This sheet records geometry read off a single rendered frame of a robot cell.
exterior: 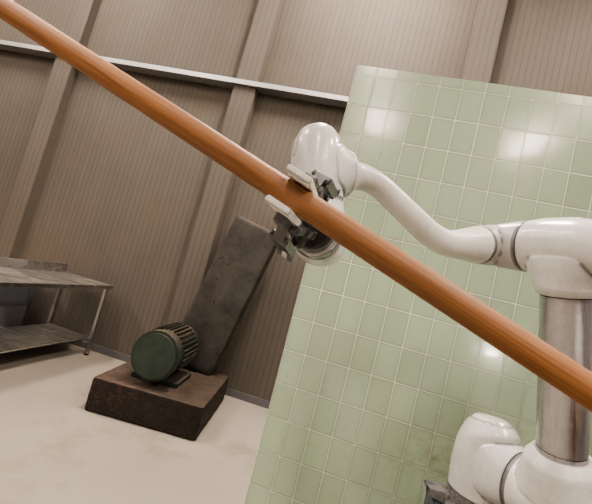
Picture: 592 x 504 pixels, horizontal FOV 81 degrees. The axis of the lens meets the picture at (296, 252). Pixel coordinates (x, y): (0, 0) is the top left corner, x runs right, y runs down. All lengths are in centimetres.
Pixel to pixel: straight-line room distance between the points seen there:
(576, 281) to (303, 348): 106
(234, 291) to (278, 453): 235
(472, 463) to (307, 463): 77
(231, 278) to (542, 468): 324
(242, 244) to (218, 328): 94
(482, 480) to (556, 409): 30
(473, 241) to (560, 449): 50
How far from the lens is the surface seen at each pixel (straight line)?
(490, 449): 119
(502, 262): 102
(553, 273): 95
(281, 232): 42
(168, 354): 330
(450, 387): 168
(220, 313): 387
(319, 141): 70
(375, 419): 167
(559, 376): 40
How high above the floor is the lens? 152
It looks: 4 degrees up
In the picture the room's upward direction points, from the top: 15 degrees clockwise
